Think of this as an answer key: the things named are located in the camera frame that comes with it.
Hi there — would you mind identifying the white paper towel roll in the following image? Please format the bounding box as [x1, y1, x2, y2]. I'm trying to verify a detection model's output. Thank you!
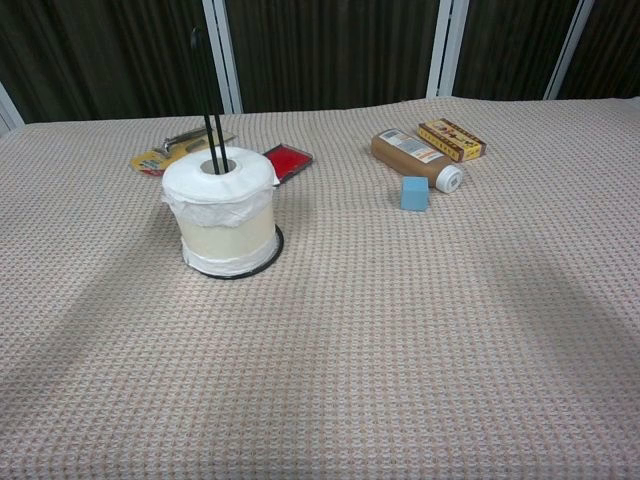
[161, 146, 280, 278]

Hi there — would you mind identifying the razor on yellow card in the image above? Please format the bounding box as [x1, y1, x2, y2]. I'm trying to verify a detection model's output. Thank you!
[130, 126, 237, 178]

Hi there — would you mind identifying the yellow brown cardboard box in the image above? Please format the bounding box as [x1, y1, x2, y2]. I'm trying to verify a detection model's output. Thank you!
[417, 117, 489, 164]

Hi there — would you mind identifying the white partition frame post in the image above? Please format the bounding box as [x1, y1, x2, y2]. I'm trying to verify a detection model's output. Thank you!
[543, 0, 597, 100]
[0, 81, 25, 133]
[202, 0, 244, 115]
[426, 0, 471, 99]

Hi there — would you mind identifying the beige waffle tablecloth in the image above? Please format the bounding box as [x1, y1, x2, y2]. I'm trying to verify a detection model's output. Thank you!
[0, 97, 640, 480]

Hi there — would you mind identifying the brown bottle white cap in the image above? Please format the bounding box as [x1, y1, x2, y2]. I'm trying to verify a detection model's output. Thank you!
[370, 128, 466, 195]

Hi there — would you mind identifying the black wire towel holder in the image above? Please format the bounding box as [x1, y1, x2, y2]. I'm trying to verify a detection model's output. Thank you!
[190, 27, 286, 282]

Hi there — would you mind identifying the light blue cube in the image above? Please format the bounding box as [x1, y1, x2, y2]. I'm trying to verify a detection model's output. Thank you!
[400, 175, 431, 215]

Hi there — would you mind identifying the red ink pad case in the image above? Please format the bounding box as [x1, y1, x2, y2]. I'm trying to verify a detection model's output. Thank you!
[261, 143, 316, 188]

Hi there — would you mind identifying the dark pleated curtain panel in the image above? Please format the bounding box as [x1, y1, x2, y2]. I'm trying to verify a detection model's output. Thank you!
[557, 0, 640, 101]
[224, 0, 442, 114]
[452, 0, 582, 100]
[0, 0, 222, 124]

